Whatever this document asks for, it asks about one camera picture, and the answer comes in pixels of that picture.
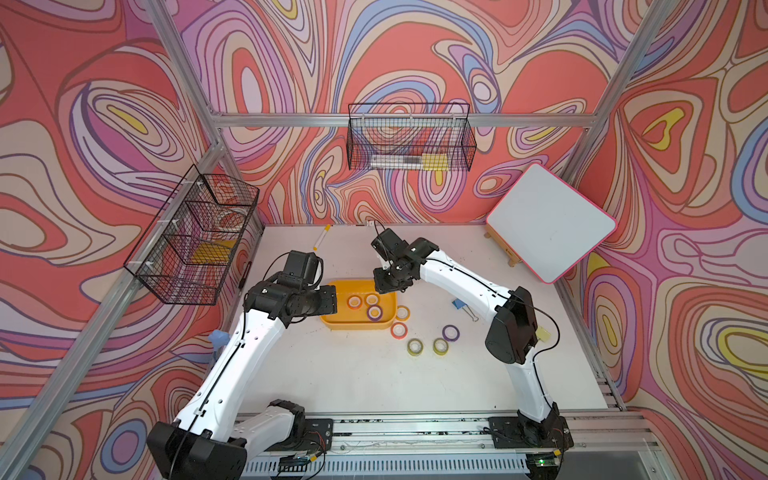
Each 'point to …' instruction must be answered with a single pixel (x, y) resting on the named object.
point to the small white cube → (371, 223)
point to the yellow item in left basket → (213, 252)
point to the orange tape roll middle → (402, 313)
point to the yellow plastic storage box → (349, 320)
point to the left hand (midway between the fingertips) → (329, 300)
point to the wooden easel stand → (503, 247)
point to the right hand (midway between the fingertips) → (384, 293)
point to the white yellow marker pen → (327, 228)
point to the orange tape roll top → (372, 298)
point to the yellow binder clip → (542, 334)
